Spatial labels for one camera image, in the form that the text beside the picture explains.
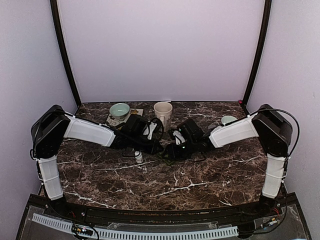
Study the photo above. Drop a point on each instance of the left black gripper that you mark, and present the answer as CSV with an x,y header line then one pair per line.
x,y
151,150

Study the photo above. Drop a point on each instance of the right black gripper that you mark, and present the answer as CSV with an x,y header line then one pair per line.
x,y
174,153

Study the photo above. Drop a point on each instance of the orange pill bottle grey cap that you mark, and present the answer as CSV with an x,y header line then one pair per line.
x,y
213,126

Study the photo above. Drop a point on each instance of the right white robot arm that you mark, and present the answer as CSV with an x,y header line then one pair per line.
x,y
267,124

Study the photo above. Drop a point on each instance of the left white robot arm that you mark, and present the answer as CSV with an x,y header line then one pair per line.
x,y
56,125

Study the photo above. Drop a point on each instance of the small white pill bottle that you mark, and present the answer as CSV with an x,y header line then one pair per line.
x,y
138,157

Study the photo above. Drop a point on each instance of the left light green bowl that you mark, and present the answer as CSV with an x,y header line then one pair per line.
x,y
119,110

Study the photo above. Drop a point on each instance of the light green bowl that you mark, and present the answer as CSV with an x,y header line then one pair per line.
x,y
227,119
119,110

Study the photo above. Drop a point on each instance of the cream coral pattern mug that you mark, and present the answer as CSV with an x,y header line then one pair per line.
x,y
163,111

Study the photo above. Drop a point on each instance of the right light green bowl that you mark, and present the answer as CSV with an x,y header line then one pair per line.
x,y
227,119

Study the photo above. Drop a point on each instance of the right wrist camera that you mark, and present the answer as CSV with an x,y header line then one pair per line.
x,y
178,137

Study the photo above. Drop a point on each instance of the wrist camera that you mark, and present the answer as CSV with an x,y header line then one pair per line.
x,y
178,137
149,130

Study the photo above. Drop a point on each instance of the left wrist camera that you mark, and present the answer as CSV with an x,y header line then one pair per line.
x,y
149,130

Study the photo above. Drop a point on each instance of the black front table rail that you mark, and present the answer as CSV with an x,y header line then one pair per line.
x,y
241,214

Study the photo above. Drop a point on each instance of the white slotted cable duct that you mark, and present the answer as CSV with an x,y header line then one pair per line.
x,y
125,231

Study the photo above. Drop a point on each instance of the left black frame post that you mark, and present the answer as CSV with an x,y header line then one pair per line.
x,y
63,51

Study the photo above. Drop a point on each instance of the black frame post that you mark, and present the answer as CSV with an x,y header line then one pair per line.
x,y
63,51
258,53

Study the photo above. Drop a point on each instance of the right black frame post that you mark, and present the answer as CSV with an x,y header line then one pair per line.
x,y
258,53

